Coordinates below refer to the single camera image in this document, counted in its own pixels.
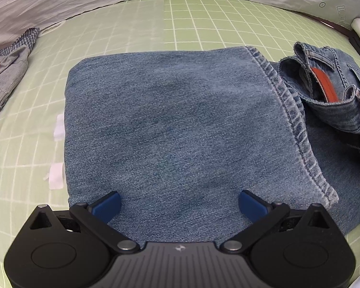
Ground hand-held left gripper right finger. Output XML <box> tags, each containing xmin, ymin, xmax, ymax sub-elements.
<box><xmin>220</xmin><ymin>190</ymin><xmax>331</xmax><ymax>253</ymax></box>

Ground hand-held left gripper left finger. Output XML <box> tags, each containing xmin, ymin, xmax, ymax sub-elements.
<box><xmin>28</xmin><ymin>191</ymin><xmax>139</xmax><ymax>253</ymax></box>

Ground blue denim jeans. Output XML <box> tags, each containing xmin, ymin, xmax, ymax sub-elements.
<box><xmin>63</xmin><ymin>42</ymin><xmax>360</xmax><ymax>248</ymax></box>

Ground white tape piece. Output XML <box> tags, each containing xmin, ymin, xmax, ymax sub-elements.
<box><xmin>52</xmin><ymin>114</ymin><xmax>66</xmax><ymax>142</ymax></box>
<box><xmin>43</xmin><ymin>162</ymin><xmax>67</xmax><ymax>190</ymax></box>

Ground grey crumpled garment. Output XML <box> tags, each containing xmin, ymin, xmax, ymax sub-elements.
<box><xmin>0</xmin><ymin>46</ymin><xmax>30</xmax><ymax>120</ymax></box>

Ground blue checkered cloth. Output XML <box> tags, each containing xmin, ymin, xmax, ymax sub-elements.
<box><xmin>0</xmin><ymin>28</ymin><xmax>40</xmax><ymax>126</ymax></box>

